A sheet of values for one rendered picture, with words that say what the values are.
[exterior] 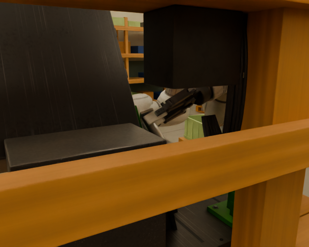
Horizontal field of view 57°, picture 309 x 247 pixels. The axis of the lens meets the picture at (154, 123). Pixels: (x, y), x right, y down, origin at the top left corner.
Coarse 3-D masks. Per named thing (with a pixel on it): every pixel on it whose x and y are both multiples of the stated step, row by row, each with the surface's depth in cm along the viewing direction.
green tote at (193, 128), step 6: (204, 114) 221; (186, 120) 213; (192, 120) 204; (198, 120) 220; (186, 126) 213; (192, 126) 205; (198, 126) 197; (186, 132) 214; (192, 132) 206; (198, 132) 198; (186, 138) 216; (192, 138) 207
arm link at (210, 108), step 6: (210, 102) 103; (216, 102) 101; (222, 102) 99; (204, 108) 108; (210, 108) 104; (216, 108) 102; (222, 108) 101; (210, 114) 106; (216, 114) 104; (222, 114) 103; (222, 120) 106
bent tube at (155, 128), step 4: (152, 108) 82; (140, 112) 81; (144, 112) 81; (148, 112) 81; (140, 116) 82; (140, 120) 83; (152, 124) 81; (156, 124) 81; (148, 128) 81; (152, 128) 80; (156, 128) 80; (152, 132) 80; (156, 132) 80; (160, 132) 80; (160, 136) 79
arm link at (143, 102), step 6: (132, 96) 159; (138, 96) 157; (144, 96) 158; (138, 102) 156; (144, 102) 156; (150, 102) 158; (156, 102) 164; (138, 108) 155; (144, 108) 156; (156, 108) 160
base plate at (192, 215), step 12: (192, 204) 100; (204, 204) 100; (180, 216) 93; (192, 216) 93; (204, 216) 93; (180, 228) 87; (192, 228) 87; (204, 228) 87; (216, 228) 87; (228, 228) 87; (168, 240) 81; (180, 240) 81; (192, 240) 81; (204, 240) 81; (216, 240) 81; (228, 240) 81
